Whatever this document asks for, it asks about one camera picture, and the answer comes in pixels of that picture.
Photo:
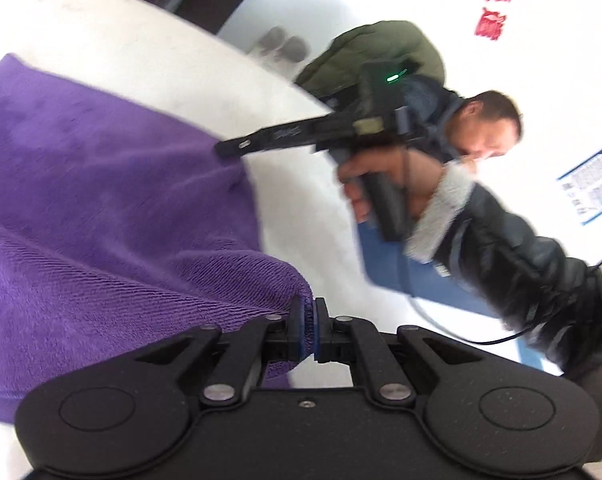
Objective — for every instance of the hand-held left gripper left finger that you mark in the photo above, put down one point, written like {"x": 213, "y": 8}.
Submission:
{"x": 296, "y": 330}

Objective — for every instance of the purple towel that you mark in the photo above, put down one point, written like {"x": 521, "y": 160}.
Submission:
{"x": 106, "y": 185}

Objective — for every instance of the red wall lettering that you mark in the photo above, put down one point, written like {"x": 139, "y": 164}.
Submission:
{"x": 491, "y": 25}

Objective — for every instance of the person's right forearm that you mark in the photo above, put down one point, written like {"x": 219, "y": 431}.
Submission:
{"x": 506, "y": 260}

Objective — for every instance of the person's right hand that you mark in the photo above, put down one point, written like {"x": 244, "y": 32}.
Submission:
{"x": 421, "y": 175}

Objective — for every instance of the blue wall poster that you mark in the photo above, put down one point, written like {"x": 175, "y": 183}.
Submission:
{"x": 593, "y": 185}

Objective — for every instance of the grey slipper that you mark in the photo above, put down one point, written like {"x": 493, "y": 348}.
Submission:
{"x": 270, "y": 40}
{"x": 293, "y": 49}

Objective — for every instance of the olive green puffer jacket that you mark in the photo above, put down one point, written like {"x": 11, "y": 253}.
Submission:
{"x": 381, "y": 45}

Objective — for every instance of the blue table mat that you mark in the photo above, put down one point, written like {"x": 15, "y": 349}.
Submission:
{"x": 386, "y": 260}

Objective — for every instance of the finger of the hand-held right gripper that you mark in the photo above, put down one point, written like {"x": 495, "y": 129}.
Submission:
{"x": 241, "y": 144}

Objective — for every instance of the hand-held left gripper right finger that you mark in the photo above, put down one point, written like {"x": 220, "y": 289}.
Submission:
{"x": 322, "y": 335}

